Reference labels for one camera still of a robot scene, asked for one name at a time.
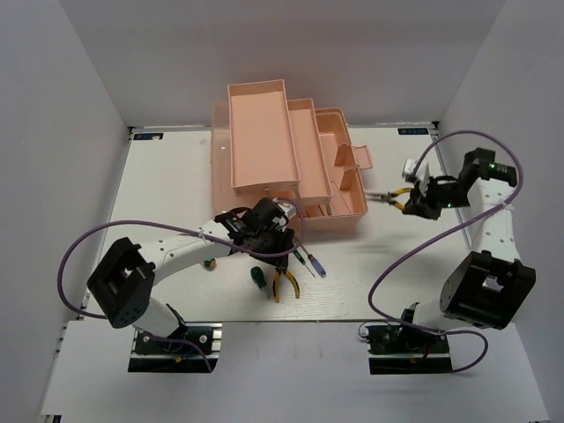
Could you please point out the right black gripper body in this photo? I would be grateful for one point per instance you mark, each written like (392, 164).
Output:
(451, 196)

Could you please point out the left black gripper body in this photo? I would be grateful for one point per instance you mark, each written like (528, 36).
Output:
(270, 241)

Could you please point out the yellow black small pliers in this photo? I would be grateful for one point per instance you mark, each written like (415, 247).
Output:
(389, 197)

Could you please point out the pink plastic toolbox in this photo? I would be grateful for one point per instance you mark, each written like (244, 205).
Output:
(266, 145)

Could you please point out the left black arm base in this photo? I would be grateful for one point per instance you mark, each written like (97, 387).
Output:
(199, 356)

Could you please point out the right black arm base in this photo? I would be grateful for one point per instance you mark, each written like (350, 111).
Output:
(395, 350)

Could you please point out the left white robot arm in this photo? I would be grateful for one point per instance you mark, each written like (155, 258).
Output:
(123, 280)

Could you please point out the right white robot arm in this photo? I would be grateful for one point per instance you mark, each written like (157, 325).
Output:
(489, 286)

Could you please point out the black green precision screwdriver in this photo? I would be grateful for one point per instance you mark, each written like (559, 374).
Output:
(302, 260)

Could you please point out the stubby dark green screwdriver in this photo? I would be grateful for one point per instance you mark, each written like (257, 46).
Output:
(259, 280)

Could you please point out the stubby green orange screwdriver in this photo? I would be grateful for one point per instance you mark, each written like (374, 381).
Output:
(210, 264)

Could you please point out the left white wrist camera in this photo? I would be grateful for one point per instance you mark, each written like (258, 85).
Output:
(289, 207)

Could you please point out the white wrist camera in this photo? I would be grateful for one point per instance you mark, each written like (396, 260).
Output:
(417, 174)
(289, 207)

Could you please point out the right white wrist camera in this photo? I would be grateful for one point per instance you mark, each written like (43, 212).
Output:
(417, 174)

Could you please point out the blue handled small screwdriver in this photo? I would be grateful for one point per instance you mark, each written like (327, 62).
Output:
(315, 263)

